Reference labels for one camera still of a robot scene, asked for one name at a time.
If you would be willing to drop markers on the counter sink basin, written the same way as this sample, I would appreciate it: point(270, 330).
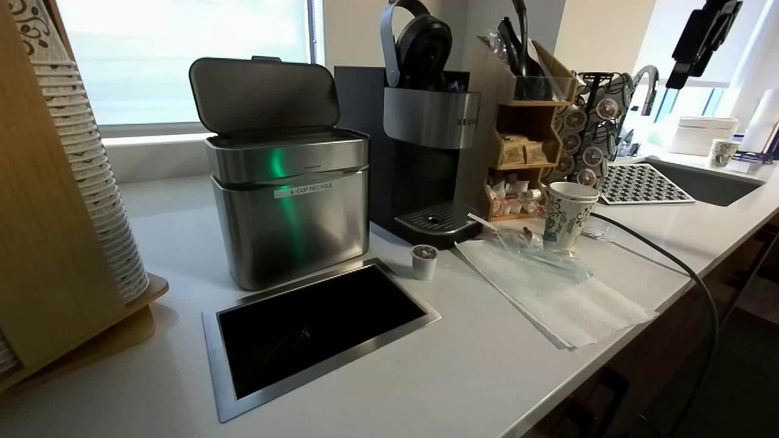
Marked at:
point(706, 187)

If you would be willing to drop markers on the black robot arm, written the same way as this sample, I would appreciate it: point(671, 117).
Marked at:
point(701, 38)

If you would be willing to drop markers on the white bowl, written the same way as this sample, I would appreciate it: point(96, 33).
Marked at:
point(695, 134)

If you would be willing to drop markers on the coffee pod carousel rack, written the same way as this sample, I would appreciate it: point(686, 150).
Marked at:
point(592, 125)

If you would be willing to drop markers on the stainless steel compost bin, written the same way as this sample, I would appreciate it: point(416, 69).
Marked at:
point(289, 187)

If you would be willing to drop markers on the black utensil holder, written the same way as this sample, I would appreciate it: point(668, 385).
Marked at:
point(523, 58)

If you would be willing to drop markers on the patterned paper cup stack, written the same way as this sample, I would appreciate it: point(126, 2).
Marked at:
point(566, 212)

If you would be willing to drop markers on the wooden condiment organizer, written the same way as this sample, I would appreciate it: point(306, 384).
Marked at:
point(525, 132)

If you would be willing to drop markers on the black silver coffee machine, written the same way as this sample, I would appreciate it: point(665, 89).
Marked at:
point(416, 117)

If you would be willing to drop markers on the wooden cup dispenser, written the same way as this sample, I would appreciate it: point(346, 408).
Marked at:
point(57, 294)

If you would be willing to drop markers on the chrome sink faucet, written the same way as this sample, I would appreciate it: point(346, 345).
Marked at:
point(640, 105)

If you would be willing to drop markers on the black white patterned mat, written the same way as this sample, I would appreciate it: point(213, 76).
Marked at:
point(640, 184)

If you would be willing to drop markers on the tall paper cup stack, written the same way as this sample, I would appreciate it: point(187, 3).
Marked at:
point(68, 105)

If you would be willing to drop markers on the white coffee pod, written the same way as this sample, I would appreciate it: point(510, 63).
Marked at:
point(424, 262)

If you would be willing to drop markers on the small patterned cup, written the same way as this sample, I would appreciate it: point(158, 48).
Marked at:
point(720, 151)

